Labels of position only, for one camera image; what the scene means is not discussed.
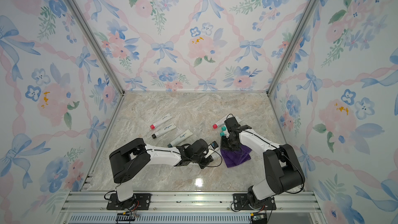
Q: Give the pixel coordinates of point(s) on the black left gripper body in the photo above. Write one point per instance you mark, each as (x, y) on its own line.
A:
(203, 161)

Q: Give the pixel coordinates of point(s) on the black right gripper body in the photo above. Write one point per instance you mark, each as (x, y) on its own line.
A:
(233, 146)

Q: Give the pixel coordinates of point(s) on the purple cloth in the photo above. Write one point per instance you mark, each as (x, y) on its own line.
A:
(235, 158)

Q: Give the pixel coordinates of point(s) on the white tube pink cap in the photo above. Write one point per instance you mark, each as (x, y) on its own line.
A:
(220, 122)
(162, 120)

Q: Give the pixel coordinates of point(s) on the white tube black cap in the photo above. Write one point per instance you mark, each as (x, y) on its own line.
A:
(214, 153)

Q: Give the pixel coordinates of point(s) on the white toothpaste tube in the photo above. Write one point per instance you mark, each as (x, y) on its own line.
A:
(223, 128)

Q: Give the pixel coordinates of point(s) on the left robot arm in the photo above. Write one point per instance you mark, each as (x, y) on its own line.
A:
(127, 161)

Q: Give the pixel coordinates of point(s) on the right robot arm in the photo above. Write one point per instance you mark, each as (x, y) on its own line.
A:
(281, 165)

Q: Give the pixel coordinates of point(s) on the white tube centre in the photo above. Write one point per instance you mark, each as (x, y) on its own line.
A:
(180, 138)

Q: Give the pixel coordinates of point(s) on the white tube dark cap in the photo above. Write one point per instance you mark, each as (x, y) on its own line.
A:
(163, 131)

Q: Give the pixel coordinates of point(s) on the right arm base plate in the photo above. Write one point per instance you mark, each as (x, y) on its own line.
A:
(248, 201)

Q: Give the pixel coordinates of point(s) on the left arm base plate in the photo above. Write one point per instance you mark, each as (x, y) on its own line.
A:
(138, 202)

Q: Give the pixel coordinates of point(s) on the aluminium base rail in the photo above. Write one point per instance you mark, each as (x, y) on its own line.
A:
(184, 207)

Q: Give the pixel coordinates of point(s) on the aluminium corner post right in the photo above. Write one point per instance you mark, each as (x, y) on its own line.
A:
(299, 30)

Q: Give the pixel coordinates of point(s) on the aluminium corner post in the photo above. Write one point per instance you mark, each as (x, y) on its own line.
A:
(299, 30)
(89, 35)

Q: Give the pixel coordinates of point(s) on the aluminium corner post left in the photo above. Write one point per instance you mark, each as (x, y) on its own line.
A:
(89, 35)

